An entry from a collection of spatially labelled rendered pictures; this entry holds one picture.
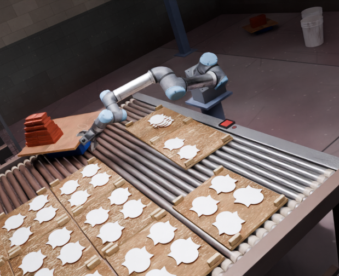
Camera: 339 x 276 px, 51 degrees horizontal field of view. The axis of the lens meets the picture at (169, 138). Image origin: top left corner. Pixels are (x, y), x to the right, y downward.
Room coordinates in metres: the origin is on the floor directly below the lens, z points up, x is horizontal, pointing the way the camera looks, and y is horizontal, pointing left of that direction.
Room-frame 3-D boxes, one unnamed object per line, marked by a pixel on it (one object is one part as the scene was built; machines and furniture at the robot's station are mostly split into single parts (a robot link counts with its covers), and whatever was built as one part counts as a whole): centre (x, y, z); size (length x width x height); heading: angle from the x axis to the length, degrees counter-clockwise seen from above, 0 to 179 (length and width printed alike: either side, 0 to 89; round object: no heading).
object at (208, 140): (1.88, -0.11, 0.93); 0.41 x 0.35 x 0.02; 22
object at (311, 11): (5.26, -2.69, 0.19); 0.30 x 0.30 x 0.37
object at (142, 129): (2.26, 0.04, 0.93); 0.41 x 0.35 x 0.02; 22
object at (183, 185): (1.88, 0.18, 0.90); 1.95 x 0.05 x 0.05; 26
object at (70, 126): (2.48, 0.73, 1.03); 0.50 x 0.50 x 0.02; 64
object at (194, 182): (1.90, 0.14, 0.90); 1.95 x 0.05 x 0.05; 26
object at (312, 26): (4.88, -2.49, 0.19); 0.30 x 0.30 x 0.37
